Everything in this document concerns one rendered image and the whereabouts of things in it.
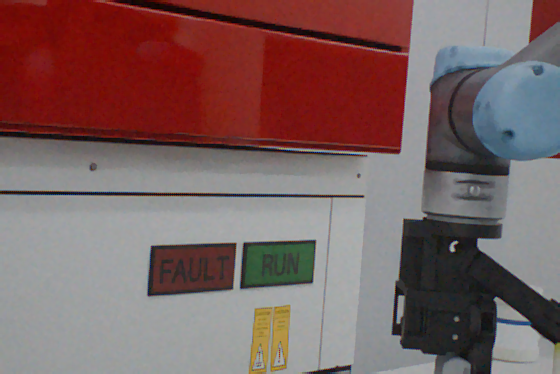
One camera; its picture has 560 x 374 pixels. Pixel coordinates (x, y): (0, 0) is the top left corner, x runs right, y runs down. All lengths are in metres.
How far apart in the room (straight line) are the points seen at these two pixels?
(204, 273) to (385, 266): 2.88
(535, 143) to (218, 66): 0.32
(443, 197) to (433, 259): 0.06
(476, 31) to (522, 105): 3.47
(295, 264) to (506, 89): 0.43
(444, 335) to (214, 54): 0.33
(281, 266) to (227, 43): 0.27
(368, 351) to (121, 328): 2.95
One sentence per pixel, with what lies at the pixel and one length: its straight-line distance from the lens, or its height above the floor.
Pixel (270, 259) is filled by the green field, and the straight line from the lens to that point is 1.26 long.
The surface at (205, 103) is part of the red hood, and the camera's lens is 1.10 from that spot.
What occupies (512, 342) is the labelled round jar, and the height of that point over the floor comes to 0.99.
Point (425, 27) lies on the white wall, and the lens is 4.14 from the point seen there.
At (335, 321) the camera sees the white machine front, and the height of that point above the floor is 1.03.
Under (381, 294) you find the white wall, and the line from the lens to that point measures 4.05.
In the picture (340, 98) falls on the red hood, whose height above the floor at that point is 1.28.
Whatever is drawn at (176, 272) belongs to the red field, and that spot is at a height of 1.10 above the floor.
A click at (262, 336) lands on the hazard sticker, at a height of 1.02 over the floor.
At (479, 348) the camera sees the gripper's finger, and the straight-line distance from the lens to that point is 1.07.
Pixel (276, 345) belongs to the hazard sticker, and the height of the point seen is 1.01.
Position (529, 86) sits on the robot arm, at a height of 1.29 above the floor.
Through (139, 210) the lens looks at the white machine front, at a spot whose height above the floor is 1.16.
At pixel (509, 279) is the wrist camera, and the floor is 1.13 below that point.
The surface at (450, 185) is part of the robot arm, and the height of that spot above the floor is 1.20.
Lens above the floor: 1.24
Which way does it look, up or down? 3 degrees down
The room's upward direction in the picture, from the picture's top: 4 degrees clockwise
